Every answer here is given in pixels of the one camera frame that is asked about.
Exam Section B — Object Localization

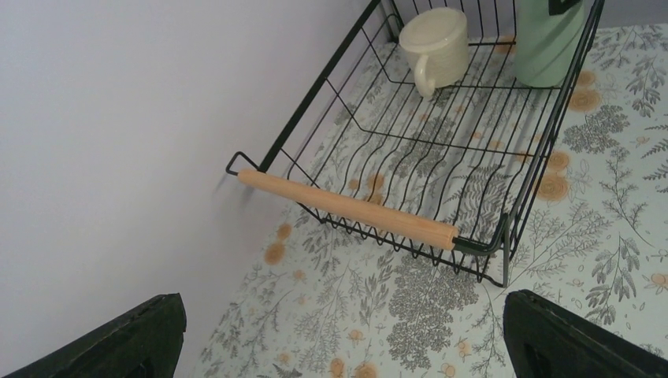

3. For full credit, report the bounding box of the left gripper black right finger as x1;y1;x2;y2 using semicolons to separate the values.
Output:
503;290;667;377

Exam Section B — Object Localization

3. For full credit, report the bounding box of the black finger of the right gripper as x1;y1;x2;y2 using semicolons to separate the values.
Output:
547;0;581;15

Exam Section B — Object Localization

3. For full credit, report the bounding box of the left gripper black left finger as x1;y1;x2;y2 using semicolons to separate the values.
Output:
7;293;187;377

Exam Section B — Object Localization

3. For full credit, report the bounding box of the mint green plastic cup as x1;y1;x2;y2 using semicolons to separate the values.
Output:
514;0;585;87

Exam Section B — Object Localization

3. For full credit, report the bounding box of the cream ribbed mug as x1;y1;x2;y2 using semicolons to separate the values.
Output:
399;7;469;99

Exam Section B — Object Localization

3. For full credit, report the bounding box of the floral table mat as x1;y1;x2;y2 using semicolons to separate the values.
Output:
193;24;667;377

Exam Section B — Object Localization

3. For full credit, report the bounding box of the black wire dish rack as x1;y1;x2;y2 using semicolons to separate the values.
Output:
226;1;604;287

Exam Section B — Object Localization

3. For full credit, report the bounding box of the left wooden rack handle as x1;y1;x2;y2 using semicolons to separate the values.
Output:
237;169;458;250

